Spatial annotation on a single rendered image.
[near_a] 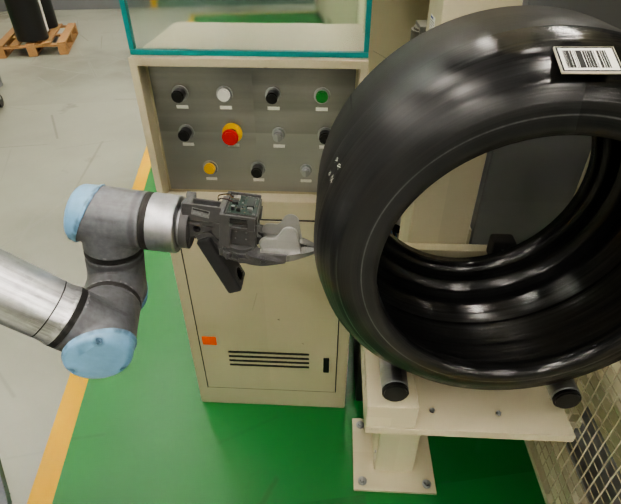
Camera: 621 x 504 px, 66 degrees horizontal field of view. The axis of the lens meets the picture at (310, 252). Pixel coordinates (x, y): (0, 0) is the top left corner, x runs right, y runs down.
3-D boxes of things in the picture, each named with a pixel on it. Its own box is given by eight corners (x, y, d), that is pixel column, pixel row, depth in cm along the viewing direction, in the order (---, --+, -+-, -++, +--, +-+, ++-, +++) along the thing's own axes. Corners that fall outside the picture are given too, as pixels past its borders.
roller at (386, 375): (389, 255, 106) (393, 270, 108) (368, 259, 107) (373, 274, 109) (406, 384, 78) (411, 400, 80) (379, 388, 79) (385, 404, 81)
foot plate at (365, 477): (352, 419, 179) (352, 415, 177) (424, 422, 178) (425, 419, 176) (353, 491, 157) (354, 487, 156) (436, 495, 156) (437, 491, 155)
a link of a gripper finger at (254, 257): (285, 261, 72) (227, 253, 72) (284, 269, 73) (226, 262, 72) (288, 243, 76) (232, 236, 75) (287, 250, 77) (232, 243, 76)
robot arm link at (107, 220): (90, 224, 81) (81, 170, 75) (164, 234, 81) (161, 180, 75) (63, 256, 73) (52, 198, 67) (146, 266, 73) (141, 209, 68)
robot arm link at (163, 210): (146, 261, 73) (165, 226, 81) (178, 265, 73) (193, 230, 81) (141, 212, 68) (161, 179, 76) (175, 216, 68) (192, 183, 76)
